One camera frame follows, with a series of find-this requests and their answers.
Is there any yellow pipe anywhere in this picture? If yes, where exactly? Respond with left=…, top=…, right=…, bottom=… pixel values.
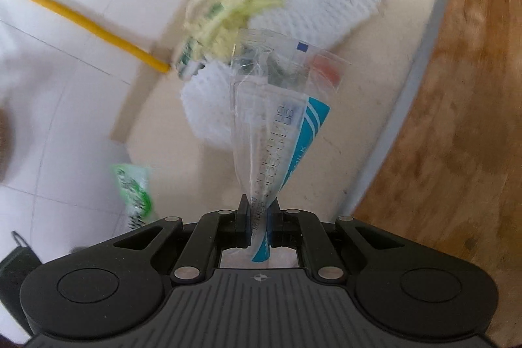
left=0, top=0, right=171, bottom=73

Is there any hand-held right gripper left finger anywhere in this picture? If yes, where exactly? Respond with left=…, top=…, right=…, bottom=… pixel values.
left=113, top=195, right=251, bottom=284

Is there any clear wrapper with blue print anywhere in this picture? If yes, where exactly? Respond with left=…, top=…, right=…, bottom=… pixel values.
left=229, top=28, right=351, bottom=264

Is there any green printed packet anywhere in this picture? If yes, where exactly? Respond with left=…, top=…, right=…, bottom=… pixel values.
left=175, top=36, right=208, bottom=82
left=109, top=164, right=155, bottom=231

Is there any white foam fruit net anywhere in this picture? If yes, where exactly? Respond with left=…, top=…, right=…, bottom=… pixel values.
left=249, top=0, right=382, bottom=61
left=179, top=58, right=245, bottom=151

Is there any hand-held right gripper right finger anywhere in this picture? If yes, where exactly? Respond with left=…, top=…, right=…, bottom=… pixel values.
left=267, top=199, right=408, bottom=280

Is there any wooden cutting board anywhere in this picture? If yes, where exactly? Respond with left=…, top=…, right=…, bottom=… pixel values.
left=353, top=0, right=522, bottom=340

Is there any black object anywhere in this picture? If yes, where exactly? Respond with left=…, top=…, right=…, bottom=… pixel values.
left=0, top=230, right=43, bottom=336

